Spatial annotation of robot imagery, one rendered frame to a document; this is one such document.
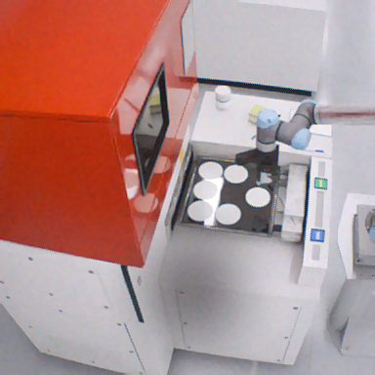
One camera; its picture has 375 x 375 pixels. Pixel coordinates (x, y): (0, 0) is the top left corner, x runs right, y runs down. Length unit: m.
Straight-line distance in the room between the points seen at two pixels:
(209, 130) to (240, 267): 0.64
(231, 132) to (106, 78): 1.15
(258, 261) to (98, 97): 1.10
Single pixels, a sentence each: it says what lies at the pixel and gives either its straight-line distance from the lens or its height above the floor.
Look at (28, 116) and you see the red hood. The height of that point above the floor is 1.80.
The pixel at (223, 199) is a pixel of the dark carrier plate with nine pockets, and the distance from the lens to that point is 2.05.
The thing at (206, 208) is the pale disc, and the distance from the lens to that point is 2.02.
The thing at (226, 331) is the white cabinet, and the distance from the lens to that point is 2.27.
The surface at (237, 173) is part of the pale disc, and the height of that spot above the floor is 0.90.
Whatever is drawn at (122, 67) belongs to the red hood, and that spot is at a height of 1.82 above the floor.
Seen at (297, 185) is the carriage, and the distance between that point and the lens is 2.15.
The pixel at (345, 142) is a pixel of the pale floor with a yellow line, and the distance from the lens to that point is 3.67.
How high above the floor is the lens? 2.49
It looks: 49 degrees down
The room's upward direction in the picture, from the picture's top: 5 degrees counter-clockwise
